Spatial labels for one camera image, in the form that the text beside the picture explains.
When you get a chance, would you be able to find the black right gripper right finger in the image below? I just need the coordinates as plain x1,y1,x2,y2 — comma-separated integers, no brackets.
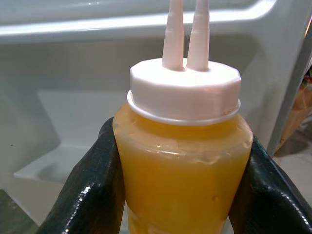
224,135,312,234

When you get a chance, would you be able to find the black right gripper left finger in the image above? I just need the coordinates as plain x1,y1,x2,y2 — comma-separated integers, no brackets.
36,116,127,234

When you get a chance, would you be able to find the yellow sauce squeeze bottle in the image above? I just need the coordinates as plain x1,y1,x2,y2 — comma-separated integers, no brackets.
112,0,254,234

